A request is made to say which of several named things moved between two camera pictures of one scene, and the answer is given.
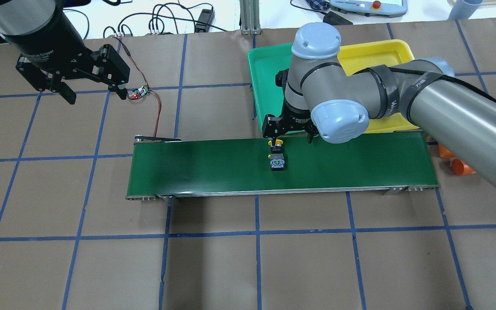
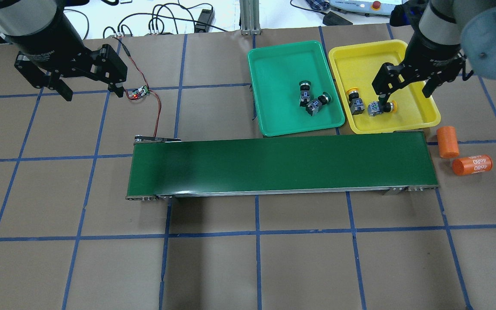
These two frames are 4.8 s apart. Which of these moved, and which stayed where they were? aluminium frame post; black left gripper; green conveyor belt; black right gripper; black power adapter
Moved: black right gripper
Stayed: green conveyor belt; aluminium frame post; black left gripper; black power adapter
